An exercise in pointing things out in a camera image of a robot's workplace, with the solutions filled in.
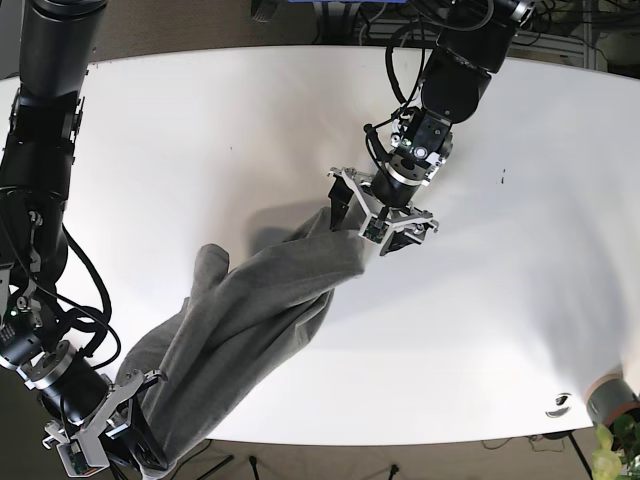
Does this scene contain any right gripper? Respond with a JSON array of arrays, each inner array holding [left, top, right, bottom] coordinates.
[[43, 370, 168, 479]]

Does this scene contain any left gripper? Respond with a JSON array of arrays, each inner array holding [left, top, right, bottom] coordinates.
[[328, 168, 438, 257]]

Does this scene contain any grey T-shirt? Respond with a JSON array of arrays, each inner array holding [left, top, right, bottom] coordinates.
[[117, 207, 366, 468]]

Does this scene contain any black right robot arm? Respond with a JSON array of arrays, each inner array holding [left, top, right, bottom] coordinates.
[[1, 1, 168, 479]]

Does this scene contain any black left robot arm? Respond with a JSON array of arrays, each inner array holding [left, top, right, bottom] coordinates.
[[328, 1, 534, 255]]

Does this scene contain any right silver table grommet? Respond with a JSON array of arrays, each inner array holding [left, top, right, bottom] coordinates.
[[544, 392, 574, 419]]

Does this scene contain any grey plant pot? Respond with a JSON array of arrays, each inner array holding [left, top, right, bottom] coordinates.
[[585, 374, 639, 427]]

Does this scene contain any green potted plant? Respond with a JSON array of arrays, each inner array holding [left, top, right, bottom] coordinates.
[[592, 413, 639, 480]]

